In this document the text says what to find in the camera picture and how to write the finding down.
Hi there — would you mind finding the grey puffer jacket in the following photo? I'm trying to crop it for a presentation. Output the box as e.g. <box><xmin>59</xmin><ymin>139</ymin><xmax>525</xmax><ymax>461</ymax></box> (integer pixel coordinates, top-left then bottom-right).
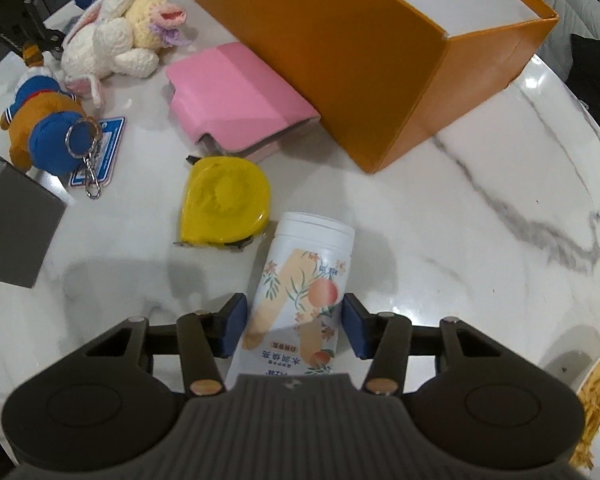
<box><xmin>536</xmin><ymin>0</ymin><xmax>600</xmax><ymax>81</ymax></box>

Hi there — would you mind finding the pink wallet case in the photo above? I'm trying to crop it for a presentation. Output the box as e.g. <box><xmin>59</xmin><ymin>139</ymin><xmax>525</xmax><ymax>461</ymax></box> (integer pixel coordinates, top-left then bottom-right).
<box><xmin>166</xmin><ymin>42</ymin><xmax>321</xmax><ymax>162</ymax></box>

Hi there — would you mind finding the white floral wipes canister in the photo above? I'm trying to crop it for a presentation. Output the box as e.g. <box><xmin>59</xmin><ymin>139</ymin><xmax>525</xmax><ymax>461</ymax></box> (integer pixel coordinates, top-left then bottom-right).
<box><xmin>225</xmin><ymin>211</ymin><xmax>355</xmax><ymax>388</ymax></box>

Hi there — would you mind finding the yellow tape measure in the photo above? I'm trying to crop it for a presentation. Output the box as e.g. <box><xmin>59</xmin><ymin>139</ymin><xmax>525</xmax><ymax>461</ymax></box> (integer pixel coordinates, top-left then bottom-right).
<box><xmin>178</xmin><ymin>155</ymin><xmax>271</xmax><ymax>250</ymax></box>

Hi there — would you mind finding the black garment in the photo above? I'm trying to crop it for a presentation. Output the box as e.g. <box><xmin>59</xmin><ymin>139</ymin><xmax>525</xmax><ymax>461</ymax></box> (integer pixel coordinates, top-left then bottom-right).
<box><xmin>566</xmin><ymin>34</ymin><xmax>600</xmax><ymax>126</ymax></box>

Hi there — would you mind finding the blue white tag card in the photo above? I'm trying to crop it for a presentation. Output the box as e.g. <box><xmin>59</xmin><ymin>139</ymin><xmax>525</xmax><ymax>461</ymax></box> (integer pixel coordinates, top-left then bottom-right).
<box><xmin>65</xmin><ymin>117</ymin><xmax>126</xmax><ymax>200</ymax></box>

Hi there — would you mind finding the grey box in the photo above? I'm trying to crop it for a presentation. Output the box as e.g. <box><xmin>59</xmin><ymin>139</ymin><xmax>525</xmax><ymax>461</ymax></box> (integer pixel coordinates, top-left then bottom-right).
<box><xmin>0</xmin><ymin>156</ymin><xmax>66</xmax><ymax>288</ymax></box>

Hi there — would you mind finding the brown blue bear plush keychain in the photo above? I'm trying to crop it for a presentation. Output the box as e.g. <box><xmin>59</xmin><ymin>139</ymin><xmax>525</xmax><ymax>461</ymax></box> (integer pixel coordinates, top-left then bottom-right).
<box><xmin>0</xmin><ymin>40</ymin><xmax>102</xmax><ymax>200</ymax></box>

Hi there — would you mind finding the orange cardboard box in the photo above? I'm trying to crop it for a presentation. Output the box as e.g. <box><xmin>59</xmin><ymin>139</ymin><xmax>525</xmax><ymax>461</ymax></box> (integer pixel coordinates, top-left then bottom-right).
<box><xmin>195</xmin><ymin>0</ymin><xmax>558</xmax><ymax>174</ymax></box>

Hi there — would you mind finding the white crochet bunny plush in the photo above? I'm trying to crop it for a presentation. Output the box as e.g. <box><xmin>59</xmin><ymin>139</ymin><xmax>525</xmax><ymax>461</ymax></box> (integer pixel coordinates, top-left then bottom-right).
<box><xmin>60</xmin><ymin>0</ymin><xmax>188</xmax><ymax>110</ymax></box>

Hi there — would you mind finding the plate of noodles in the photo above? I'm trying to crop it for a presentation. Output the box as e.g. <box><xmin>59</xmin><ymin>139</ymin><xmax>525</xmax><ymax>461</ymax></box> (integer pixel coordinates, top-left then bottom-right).
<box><xmin>569</xmin><ymin>348</ymin><xmax>600</xmax><ymax>476</ymax></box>

